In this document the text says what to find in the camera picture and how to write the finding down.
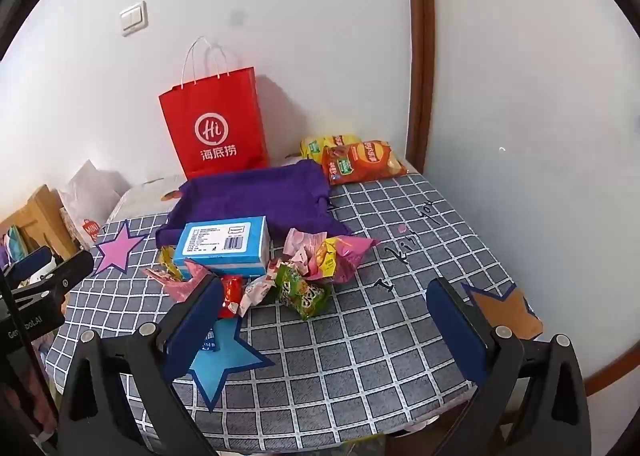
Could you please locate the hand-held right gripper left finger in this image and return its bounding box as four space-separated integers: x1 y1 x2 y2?
52 273 226 456

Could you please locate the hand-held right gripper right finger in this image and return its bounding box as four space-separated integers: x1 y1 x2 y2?
425 277 593 456

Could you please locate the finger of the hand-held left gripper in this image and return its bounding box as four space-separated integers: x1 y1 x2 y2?
47 251 96 299
0 246 53 287

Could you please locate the small red snack packet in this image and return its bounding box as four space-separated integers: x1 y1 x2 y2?
218 274 244 319

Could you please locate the long orange snack stick packet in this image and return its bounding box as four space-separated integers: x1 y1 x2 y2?
142 266 181 284

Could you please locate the yellow triangular snack packet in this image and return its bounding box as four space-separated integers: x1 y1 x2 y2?
159 246 183 282

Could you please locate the green snack packet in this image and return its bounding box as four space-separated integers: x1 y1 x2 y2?
274 263 331 321

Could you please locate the magenta pink snack packet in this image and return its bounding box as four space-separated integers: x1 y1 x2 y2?
320 235 381 285

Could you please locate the yellow pink snack packet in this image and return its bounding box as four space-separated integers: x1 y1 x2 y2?
312 238 341 279

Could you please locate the purple towel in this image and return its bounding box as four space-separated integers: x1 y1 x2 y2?
155 159 353 249

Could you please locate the colourful iridescent pouch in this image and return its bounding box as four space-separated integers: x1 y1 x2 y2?
2 226 28 267

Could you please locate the white paper shopping bag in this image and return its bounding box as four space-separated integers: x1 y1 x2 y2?
56 159 132 252

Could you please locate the grey checked tablecloth with stars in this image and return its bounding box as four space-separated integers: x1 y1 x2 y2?
45 171 546 449

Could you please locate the blue tissue box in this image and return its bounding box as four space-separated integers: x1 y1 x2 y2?
172 216 272 282

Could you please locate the cardboard box with fruit print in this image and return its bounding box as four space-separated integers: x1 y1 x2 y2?
107 176 188 224

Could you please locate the orange chip bag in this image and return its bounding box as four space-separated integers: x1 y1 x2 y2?
321 140 408 185

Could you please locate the red paper shopping bag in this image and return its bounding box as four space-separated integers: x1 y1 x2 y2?
159 36 271 180

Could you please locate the yellow chip bag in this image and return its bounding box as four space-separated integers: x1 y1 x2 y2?
300 134 362 162

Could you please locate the white wall light switch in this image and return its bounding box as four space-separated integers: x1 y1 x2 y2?
119 1 149 37

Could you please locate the brown wooden door frame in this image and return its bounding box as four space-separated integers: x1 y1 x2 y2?
403 0 437 176

